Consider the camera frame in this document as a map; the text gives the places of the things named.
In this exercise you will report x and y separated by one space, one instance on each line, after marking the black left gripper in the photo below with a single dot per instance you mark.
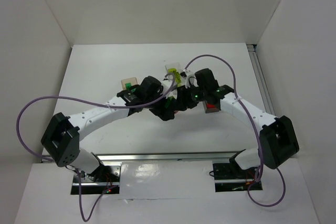
163 112

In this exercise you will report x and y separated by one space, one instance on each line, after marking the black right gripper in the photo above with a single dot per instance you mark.
184 98

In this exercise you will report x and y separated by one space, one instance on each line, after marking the green four-stud lego brick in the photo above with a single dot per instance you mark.
168 102

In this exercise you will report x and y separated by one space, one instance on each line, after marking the lime lego brick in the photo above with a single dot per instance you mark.
172 70

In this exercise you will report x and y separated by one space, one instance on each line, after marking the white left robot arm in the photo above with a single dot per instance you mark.
63 134

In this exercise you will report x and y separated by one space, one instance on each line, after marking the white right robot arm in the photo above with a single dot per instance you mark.
276 137

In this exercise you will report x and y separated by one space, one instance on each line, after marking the dark grey transparent container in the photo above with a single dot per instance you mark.
209 110

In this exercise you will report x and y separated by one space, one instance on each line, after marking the clear transparent container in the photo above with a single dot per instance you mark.
179 74

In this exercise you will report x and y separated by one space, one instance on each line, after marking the orange transparent container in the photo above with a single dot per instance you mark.
129 82

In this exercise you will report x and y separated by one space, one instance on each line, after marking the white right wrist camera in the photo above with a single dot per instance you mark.
189 78

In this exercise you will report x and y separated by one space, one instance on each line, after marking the aluminium rail front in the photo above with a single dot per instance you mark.
105 158

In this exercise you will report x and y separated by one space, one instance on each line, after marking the aluminium rail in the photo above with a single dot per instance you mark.
105 158
260 79

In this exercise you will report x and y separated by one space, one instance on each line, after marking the aluminium rail right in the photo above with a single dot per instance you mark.
260 79

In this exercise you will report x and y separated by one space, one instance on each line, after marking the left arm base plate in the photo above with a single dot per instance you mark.
110 181

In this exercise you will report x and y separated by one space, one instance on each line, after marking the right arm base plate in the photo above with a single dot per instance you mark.
229 179

